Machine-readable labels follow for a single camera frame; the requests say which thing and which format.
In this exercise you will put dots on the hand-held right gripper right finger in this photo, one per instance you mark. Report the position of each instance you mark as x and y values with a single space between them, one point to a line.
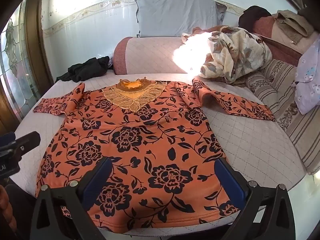
228 182

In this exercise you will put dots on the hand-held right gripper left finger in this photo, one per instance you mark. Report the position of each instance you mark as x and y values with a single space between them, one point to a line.
98 180

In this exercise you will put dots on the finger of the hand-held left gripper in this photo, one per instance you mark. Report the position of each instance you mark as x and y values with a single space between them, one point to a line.
6 138
26 141

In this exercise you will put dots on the orange floral shirt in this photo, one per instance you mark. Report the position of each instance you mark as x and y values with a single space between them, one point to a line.
150 135

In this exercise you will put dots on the person's dark clothing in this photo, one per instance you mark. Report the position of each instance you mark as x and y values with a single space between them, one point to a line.
22 212

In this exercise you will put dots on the stained glass door panel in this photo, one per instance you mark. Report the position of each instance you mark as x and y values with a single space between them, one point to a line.
15 67

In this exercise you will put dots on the black cloth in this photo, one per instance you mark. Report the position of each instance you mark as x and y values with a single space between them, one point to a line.
85 68

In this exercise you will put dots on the striped floral cushion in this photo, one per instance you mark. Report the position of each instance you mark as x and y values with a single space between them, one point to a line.
287 100

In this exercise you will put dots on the lilac floral pillow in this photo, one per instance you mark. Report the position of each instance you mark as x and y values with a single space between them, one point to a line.
307 80

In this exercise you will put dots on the cream floral blanket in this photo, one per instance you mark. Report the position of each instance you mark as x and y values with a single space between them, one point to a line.
232 52

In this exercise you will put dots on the pink quilted bolster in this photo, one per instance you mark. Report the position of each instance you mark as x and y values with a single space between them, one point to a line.
150 55

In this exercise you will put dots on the dark brown cloth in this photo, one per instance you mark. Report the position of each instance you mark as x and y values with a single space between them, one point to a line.
252 15

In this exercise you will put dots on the brown fleece jacket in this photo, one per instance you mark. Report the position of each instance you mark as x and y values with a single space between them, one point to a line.
292 25

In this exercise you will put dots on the grey pillow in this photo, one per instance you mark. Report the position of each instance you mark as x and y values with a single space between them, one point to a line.
175 15

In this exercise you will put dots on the wooden door frame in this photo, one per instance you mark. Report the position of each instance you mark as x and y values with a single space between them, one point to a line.
37 42

